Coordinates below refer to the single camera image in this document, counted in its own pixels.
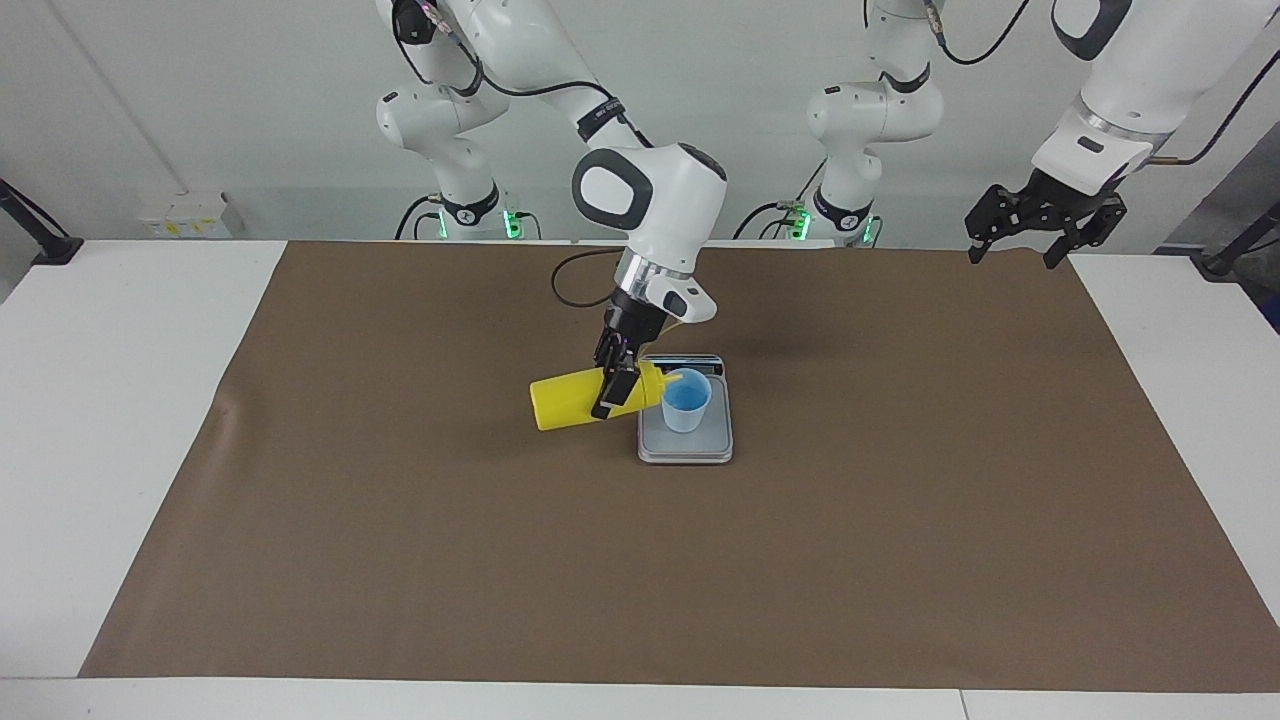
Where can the black clamp stand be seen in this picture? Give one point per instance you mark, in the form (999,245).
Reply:
(55,245)
(1220,262)

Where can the light blue plastic cup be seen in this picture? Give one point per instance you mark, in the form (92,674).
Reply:
(686,405)

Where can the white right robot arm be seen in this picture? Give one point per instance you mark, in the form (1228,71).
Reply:
(660,200)

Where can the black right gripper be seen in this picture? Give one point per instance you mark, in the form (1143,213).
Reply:
(635,318)

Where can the yellow squeeze bottle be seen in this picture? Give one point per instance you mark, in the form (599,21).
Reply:
(565,403)

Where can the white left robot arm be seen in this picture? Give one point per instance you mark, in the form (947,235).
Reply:
(1100,100)

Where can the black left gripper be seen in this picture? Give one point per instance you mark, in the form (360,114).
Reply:
(1055,200)

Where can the silver digital kitchen scale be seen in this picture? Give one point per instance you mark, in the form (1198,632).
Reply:
(685,448)

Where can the brown table mat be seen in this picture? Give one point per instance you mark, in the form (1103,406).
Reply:
(900,500)

